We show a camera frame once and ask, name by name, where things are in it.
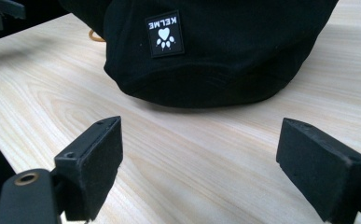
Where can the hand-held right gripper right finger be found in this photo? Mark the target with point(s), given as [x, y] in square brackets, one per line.
[321, 168]

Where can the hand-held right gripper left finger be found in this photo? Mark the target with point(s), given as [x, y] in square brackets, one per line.
[89, 168]

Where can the black garment with square patch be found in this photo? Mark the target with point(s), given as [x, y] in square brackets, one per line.
[231, 62]

